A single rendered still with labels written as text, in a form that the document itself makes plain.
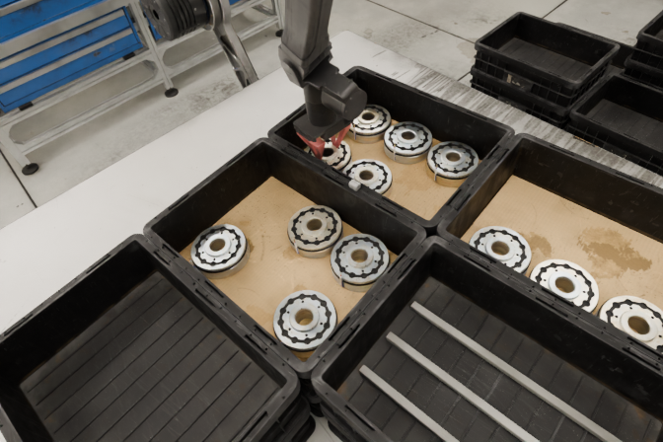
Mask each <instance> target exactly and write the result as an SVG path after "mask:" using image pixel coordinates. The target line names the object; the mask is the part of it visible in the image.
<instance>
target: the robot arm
mask: <svg viewBox="0 0 663 442"><path fill-rule="evenodd" d="M332 2H333V0H285V26H284V31H283V33H282V36H281V45H280V46H279V47H278V57H279V60H280V64H281V66H282V68H283V70H284V72H285V73H286V75H287V77H288V79H289V81H290V82H292V83H294V84H295V85H297V86H299V87H300V88H302V89H303V92H304V98H305V104H306V110H307V113H306V114H304V115H303V116H301V117H300V118H298V119H296V120H295V121H294V122H293V124H294V128H295V129H296V131H297V134H298V135H299V136H300V138H301V139H302V140H303V141H304V142H305V143H306V144H307V145H308V146H309V147H310V149H311V151H312V152H313V154H314V155H315V157H316V158H318V159H320V160H322V158H323V154H324V149H325V145H326V142H325V141H323V140H322V139H321V138H323V139H324V140H328V139H331V143H332V145H333V146H335V147H336V148H338V147H339V145H340V143H341V141H342V139H343V138H344V136H345V134H346V133H347V131H348V130H349V128H350V127H351V121H352V120H354V119H356V118H357V117H358V116H360V115H361V114H362V112H363V111H364V109H365V107H366V104H367V94H366V92H365V91H363V90H361V89H360V88H358V86H357V85H356V83H355V82H353V81H352V80H350V79H349V78H347V77H345V76H344V75H342V74H340V73H339V68H338V67H337V66H335V65H333V64H331V63H330V62H331V60H332V59H333V56H332V52H331V49H332V43H331V42H330V35H329V33H328V27H329V21H330V16H331V11H332ZM337 133H339V135H338V137H337V139H336V140H335V135H336V134H337ZM319 137H321V138H319Z"/></svg>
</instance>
